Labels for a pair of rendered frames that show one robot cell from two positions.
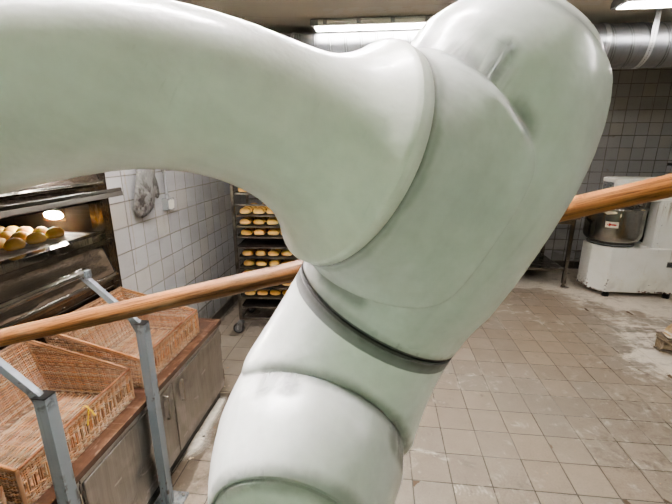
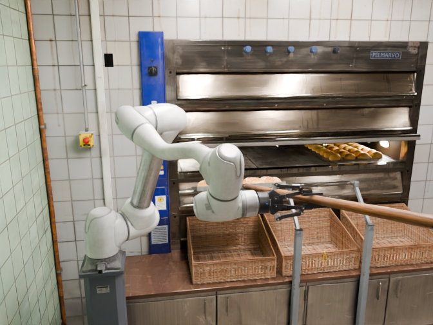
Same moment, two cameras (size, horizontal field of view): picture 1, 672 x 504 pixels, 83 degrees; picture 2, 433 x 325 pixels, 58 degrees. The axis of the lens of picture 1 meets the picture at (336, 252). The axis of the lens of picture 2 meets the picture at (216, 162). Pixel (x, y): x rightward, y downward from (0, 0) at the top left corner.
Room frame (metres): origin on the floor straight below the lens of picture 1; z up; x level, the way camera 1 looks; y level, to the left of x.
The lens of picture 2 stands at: (-0.14, -1.16, 1.96)
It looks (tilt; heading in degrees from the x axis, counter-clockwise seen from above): 14 degrees down; 74
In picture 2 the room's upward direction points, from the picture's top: straight up
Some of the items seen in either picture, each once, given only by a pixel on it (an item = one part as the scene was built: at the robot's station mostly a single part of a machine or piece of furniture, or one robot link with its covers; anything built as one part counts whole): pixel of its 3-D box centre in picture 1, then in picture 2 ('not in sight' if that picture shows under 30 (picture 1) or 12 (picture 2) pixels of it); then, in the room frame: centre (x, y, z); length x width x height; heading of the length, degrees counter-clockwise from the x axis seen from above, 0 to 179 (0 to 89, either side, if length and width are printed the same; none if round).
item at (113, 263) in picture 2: not in sight; (102, 258); (-0.20, 0.65, 1.03); 0.22 x 0.18 x 0.06; 84
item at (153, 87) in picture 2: not in sight; (155, 158); (0.29, 2.45, 1.07); 1.93 x 0.16 x 2.15; 84
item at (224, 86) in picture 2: not in sight; (301, 84); (1.23, 1.41, 1.80); 1.79 x 0.11 x 0.19; 174
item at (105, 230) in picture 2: not in sight; (102, 230); (-0.19, 0.68, 1.17); 0.18 x 0.16 x 0.22; 29
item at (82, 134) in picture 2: not in sight; (87, 138); (-0.27, 1.54, 1.46); 0.10 x 0.07 x 0.10; 174
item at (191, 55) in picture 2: not in sight; (301, 56); (1.23, 1.44, 1.99); 1.80 x 0.08 x 0.21; 174
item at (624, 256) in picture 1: (626, 236); not in sight; (4.28, -3.33, 0.66); 0.92 x 0.59 x 1.32; 84
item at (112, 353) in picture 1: (130, 330); (386, 233); (1.83, 1.08, 0.72); 0.56 x 0.49 x 0.28; 173
